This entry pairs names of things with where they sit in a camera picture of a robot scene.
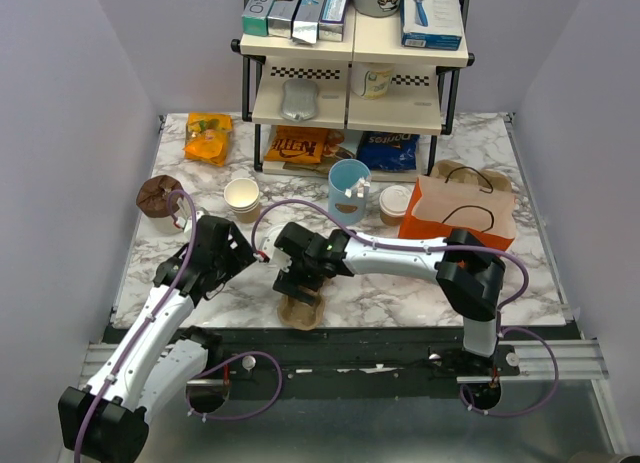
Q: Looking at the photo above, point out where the separated brown pulp carrier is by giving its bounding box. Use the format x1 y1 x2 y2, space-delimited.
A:
273 277 326 331

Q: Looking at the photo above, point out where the kraft paper cup stack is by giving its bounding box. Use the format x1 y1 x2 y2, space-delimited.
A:
223 178 260 223

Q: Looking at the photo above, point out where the single kraft paper cup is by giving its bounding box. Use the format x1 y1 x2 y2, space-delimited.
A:
380 208 406 227

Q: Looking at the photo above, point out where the single white cup lid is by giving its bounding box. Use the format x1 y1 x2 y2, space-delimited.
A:
379 185 412 218

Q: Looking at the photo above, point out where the orange paper bag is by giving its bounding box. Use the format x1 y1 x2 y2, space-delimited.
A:
398 176 517 251

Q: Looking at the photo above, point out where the brown pulp cup carrier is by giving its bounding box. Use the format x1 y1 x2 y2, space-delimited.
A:
430 160 513 193

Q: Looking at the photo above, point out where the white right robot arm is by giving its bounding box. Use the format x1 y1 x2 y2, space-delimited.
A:
273 223 506 375

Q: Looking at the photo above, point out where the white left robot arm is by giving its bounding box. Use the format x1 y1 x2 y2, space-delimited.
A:
58 215 255 462

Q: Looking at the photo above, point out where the brown topped white container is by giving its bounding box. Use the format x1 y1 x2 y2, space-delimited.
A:
136 175 186 235

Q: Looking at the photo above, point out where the blue cylindrical sugar container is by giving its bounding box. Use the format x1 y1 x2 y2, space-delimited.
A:
328 159 371 226

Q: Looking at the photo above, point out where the brown cookie snack bag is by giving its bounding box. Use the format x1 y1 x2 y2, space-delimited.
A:
284 129 363 175

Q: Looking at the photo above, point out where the orange kettle chips bag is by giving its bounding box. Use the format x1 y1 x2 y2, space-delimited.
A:
265 125 329 165

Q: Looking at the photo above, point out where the orange yellow snack bag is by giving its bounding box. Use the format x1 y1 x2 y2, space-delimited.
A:
184 113 233 167

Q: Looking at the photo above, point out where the blue doritos bag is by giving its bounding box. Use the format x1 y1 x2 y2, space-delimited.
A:
356 131 420 172

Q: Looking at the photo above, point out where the silver grey sponge pouch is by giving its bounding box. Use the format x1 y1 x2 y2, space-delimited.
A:
280 79 319 122

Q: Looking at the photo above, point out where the cream black shelf rack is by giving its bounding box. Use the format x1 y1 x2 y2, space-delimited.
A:
231 8 475 174

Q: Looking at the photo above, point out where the white yellow printed cup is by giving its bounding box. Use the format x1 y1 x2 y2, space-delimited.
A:
350 62 394 100

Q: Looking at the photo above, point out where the purple white toothpaste box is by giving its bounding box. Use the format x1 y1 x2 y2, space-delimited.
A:
318 0 350 42

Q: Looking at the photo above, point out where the silver blue toothpaste box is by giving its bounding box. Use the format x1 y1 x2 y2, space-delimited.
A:
292 0 326 45

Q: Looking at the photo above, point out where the teal toothpaste box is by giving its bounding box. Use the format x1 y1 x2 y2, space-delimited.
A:
242 0 275 37

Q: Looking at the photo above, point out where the blue razor package box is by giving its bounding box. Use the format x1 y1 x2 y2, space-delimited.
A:
401 0 464 51

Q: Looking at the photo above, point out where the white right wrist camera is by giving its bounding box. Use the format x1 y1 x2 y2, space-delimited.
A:
262 248 292 272

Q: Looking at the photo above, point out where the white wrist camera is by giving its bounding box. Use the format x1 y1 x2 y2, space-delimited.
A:
262 248 292 272
174 209 208 237

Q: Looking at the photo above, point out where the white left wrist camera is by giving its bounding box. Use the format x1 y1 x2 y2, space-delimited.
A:
174 209 208 237

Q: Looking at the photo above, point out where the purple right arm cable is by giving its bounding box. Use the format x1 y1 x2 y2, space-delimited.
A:
251 199 531 334

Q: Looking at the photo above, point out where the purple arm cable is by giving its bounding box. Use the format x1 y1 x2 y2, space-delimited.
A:
251 199 531 334
73 189 201 463

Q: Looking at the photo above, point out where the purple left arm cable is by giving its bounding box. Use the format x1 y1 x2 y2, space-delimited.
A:
73 189 201 463

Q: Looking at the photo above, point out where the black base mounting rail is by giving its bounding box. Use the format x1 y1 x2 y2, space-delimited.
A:
104 325 584 402

